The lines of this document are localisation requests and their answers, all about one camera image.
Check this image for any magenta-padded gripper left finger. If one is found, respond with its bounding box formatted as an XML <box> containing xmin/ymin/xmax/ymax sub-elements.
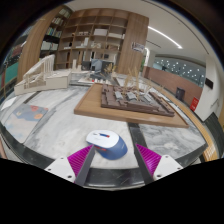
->
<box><xmin>44</xmin><ymin>144</ymin><xmax>96</xmax><ymax>187</ymax></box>

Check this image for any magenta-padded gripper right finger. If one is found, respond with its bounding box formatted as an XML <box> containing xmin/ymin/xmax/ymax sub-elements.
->
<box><xmin>132</xmin><ymin>143</ymin><xmax>185</xmax><ymax>186</ymax></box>

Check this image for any white and blue computer mouse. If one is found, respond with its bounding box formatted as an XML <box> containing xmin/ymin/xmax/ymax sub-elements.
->
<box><xmin>85</xmin><ymin>129</ymin><xmax>129</xmax><ymax>161</ymax></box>

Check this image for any brown architectural model on board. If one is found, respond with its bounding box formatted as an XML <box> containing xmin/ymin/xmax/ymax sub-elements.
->
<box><xmin>73</xmin><ymin>68</ymin><xmax>190</xmax><ymax>129</ymax></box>

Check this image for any red standing sign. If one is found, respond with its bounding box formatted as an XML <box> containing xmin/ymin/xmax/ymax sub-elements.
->
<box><xmin>190</xmin><ymin>96</ymin><xmax>200</xmax><ymax>112</ymax></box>

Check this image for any white architectural model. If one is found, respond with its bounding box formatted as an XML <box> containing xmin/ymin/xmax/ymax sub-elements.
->
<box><xmin>13</xmin><ymin>54</ymin><xmax>73</xmax><ymax>97</ymax></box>

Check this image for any white paper sheet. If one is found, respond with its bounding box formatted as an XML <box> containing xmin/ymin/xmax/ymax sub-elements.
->
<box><xmin>0</xmin><ymin>96</ymin><xmax>17</xmax><ymax>111</ymax></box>

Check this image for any white hanging sign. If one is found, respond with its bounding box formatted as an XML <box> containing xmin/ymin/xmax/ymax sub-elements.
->
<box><xmin>131</xmin><ymin>42</ymin><xmax>146</xmax><ymax>53</ymax></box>

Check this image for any long ceiling light strip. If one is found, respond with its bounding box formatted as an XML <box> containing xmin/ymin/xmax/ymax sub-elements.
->
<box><xmin>148</xmin><ymin>25</ymin><xmax>184</xmax><ymax>50</ymax></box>

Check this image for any wooden shelf unit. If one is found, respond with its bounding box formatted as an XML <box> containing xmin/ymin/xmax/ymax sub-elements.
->
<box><xmin>17</xmin><ymin>6</ymin><xmax>150</xmax><ymax>79</ymax></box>

